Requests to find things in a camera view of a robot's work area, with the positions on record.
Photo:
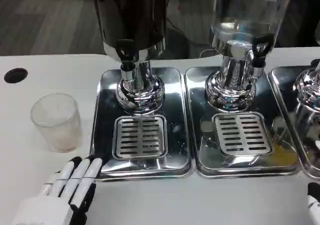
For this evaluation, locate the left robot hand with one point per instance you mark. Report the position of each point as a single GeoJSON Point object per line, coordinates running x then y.
{"type": "Point", "coordinates": [75, 180]}

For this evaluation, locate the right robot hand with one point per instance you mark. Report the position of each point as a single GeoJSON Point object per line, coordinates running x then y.
{"type": "Point", "coordinates": [314, 191]}

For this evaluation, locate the clear ribbed glass cup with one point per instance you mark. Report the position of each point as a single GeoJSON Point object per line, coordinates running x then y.
{"type": "Point", "coordinates": [56, 127]}

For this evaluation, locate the steel drip tray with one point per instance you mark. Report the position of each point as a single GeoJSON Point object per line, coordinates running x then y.
{"type": "Point", "coordinates": [175, 125]}
{"type": "Point", "coordinates": [285, 92]}
{"type": "Point", "coordinates": [200, 105]}

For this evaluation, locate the black round counter hole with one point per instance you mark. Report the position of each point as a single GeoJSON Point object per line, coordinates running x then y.
{"type": "Point", "coordinates": [15, 75]}

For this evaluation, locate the dark drink dispenser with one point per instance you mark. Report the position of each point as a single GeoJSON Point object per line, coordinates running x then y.
{"type": "Point", "coordinates": [130, 15]}

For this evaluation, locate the clear drink dispenser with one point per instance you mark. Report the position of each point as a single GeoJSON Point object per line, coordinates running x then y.
{"type": "Point", "coordinates": [247, 15]}

